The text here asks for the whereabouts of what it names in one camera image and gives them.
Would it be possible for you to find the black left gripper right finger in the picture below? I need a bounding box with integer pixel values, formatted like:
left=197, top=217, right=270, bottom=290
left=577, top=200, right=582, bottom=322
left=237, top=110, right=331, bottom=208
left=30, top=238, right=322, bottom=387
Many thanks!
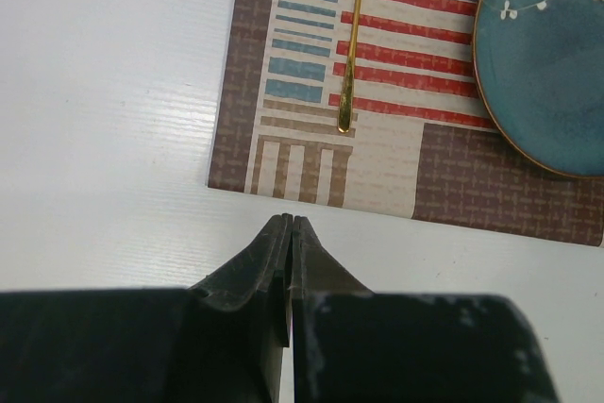
left=290, top=216, right=372, bottom=402

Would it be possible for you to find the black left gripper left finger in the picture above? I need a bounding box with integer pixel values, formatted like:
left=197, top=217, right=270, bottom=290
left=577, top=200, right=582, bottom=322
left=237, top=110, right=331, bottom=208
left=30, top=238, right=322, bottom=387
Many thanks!
left=192, top=214, right=291, bottom=402

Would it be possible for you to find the gold fork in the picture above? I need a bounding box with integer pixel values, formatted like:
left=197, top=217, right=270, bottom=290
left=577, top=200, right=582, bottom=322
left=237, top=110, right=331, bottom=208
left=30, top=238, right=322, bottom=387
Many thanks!
left=337, top=0, right=362, bottom=134

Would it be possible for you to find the patchwork striped cloth placemat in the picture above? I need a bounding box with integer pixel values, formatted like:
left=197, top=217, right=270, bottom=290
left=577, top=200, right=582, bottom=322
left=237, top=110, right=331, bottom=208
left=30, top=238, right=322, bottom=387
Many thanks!
left=209, top=0, right=603, bottom=246

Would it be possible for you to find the blue ceramic plate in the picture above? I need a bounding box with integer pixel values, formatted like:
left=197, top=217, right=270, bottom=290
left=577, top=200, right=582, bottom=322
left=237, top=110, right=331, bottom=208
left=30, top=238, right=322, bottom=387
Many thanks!
left=472, top=0, right=603, bottom=178

